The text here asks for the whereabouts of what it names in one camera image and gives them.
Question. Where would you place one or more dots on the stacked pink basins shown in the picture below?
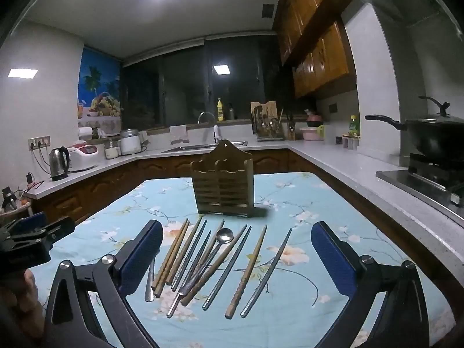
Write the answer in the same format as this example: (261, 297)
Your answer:
(312, 130)

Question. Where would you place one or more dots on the wooden utensil holder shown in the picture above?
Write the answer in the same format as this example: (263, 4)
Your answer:
(222, 188)

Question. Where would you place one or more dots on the dark wooden chopstick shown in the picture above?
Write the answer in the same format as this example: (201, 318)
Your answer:
(214, 264)

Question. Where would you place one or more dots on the green drink bottle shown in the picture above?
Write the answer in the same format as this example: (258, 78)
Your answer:
(353, 125)

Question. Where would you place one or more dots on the blue floral tablecloth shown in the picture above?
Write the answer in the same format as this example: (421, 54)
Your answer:
(297, 210)

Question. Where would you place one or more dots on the knife block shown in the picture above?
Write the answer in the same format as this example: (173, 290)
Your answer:
(291, 128)

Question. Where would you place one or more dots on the dish rack with cutlery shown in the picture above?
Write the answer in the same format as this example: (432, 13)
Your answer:
(270, 128)

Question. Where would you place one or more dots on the beach fruit wall poster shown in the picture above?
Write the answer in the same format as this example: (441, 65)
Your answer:
(98, 79)

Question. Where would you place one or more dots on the white round cooker pot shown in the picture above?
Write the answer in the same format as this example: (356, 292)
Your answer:
(129, 142)

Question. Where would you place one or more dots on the carved wooden chopstick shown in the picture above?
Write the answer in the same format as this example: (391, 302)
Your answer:
(247, 272)

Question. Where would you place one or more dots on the black wok with lid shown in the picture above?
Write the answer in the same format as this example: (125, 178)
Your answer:
(435, 137)

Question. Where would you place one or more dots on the dark ceiling vent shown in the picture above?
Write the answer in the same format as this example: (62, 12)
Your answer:
(267, 11)

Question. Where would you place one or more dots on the curved sink faucet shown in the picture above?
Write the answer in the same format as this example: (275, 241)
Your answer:
(206, 116)

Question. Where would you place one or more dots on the glass storage jar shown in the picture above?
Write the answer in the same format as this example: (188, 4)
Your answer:
(111, 151)

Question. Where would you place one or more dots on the white red rice cooker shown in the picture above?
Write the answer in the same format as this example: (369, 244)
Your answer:
(82, 156)

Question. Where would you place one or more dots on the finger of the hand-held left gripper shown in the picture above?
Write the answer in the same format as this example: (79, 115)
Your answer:
(34, 219)
(54, 229)

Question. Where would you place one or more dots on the white box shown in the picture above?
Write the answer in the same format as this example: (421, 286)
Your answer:
(85, 133)

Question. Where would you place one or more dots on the wooden cutting board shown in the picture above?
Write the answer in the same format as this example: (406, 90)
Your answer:
(264, 108)

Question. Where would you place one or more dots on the hanging dish cloth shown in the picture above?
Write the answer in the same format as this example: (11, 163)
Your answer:
(178, 134)

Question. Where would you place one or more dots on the steel kitchen sink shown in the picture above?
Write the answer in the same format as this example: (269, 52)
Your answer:
(203, 147)

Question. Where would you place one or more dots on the person's left hand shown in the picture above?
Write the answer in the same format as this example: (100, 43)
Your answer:
(21, 304)

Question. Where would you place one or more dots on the wooden wall cabinets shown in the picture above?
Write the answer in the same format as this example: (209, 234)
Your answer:
(315, 54)

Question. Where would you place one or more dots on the row of spice jars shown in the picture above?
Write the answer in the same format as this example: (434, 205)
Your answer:
(351, 142)

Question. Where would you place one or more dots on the steel electric kettle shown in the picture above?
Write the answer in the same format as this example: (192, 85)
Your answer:
(58, 163)

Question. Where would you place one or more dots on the steel gas stove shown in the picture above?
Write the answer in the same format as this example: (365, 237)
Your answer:
(427, 185)

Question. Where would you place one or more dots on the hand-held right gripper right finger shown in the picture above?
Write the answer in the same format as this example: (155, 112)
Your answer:
(333, 261)

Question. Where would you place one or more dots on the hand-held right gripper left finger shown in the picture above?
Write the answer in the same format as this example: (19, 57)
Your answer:
(142, 257)

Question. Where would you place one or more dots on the dark kitchen window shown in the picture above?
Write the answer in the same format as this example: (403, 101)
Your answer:
(188, 90)

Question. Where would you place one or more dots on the metal spoon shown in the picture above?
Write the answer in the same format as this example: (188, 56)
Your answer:
(224, 235)

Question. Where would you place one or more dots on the dark wall switch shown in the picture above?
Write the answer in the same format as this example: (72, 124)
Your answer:
(333, 108)

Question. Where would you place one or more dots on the wall power socket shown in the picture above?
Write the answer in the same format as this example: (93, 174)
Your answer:
(39, 142)

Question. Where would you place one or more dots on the grey bottle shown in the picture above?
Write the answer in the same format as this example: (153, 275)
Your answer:
(231, 113)

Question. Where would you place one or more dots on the yellow dish soap bottle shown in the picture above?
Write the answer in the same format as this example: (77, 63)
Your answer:
(220, 110)

